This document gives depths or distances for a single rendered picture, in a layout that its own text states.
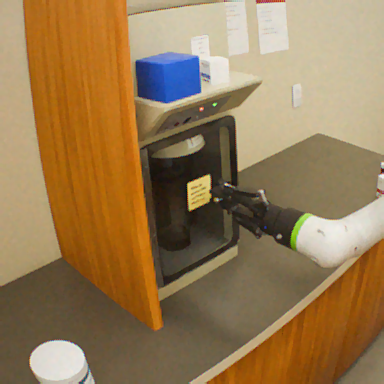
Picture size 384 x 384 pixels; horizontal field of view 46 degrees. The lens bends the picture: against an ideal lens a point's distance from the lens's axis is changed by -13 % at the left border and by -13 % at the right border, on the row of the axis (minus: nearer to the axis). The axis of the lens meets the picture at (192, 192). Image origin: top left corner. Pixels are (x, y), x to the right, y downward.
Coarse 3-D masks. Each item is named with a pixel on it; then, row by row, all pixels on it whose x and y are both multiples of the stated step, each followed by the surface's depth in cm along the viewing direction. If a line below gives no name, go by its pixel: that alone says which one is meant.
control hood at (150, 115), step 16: (240, 80) 115; (256, 80) 116; (192, 96) 105; (208, 96) 107; (224, 96) 113; (240, 96) 120; (144, 112) 105; (160, 112) 100; (176, 112) 105; (144, 128) 107; (176, 128) 115
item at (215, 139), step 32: (192, 128) 121; (224, 128) 128; (160, 160) 117; (192, 160) 124; (224, 160) 132; (160, 192) 120; (160, 224) 124; (192, 224) 131; (224, 224) 140; (160, 256) 127; (192, 256) 135
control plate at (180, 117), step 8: (208, 104) 112; (216, 104) 115; (184, 112) 107; (192, 112) 111; (200, 112) 114; (208, 112) 117; (216, 112) 121; (168, 120) 106; (176, 120) 110; (184, 120) 113; (192, 120) 116; (160, 128) 108; (168, 128) 112
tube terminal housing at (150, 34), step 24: (144, 24) 102; (168, 24) 107; (192, 24) 112; (216, 24) 117; (144, 48) 105; (168, 48) 109; (216, 48) 120; (144, 144) 114; (216, 264) 146; (168, 288) 135
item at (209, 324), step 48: (336, 144) 224; (288, 192) 185; (336, 192) 182; (240, 240) 159; (0, 288) 139; (48, 288) 140; (96, 288) 140; (192, 288) 138; (240, 288) 137; (288, 288) 134; (0, 336) 119; (48, 336) 120; (96, 336) 121; (144, 336) 121; (192, 336) 120; (240, 336) 118
